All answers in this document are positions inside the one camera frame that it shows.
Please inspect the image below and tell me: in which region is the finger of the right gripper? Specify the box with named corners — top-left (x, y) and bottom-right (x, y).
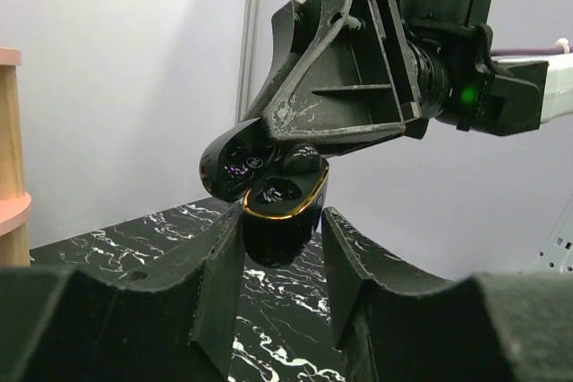
top-left (262, 0), bottom-right (406, 143)
top-left (237, 0), bottom-right (320, 123)

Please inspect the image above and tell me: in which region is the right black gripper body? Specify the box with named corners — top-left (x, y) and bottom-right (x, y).
top-left (376, 0), bottom-right (429, 140)

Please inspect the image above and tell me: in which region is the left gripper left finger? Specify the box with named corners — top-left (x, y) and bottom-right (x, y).
top-left (1, 206), bottom-right (244, 381)

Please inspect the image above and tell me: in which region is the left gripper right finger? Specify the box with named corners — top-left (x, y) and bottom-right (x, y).
top-left (322, 208), bottom-right (572, 381)

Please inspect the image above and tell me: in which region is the black earbud charging case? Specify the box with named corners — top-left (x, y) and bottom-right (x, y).
top-left (199, 118), bottom-right (329, 267)

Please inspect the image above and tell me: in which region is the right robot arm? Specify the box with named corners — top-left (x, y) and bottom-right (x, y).
top-left (246, 0), bottom-right (572, 152)

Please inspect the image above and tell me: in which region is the pink three-tier wooden shelf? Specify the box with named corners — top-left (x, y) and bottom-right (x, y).
top-left (1, 47), bottom-right (31, 267)

